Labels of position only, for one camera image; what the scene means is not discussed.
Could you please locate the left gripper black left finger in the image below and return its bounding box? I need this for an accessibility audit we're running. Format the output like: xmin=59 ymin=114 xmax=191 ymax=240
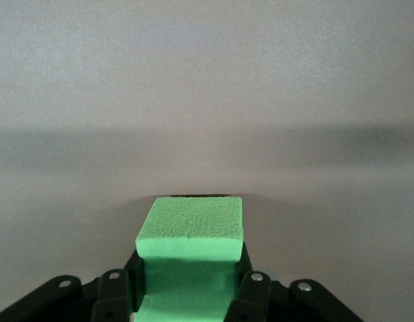
xmin=0 ymin=250 xmax=146 ymax=322

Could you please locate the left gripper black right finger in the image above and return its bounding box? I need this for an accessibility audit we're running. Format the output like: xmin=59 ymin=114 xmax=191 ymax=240
xmin=222 ymin=241 xmax=360 ymax=322

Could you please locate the green foam cube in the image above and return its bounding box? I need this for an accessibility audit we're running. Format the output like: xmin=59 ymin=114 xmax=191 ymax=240
xmin=134 ymin=197 xmax=245 ymax=322

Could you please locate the brown table cover sheet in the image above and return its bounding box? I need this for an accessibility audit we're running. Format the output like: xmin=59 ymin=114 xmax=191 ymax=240
xmin=0 ymin=0 xmax=414 ymax=322

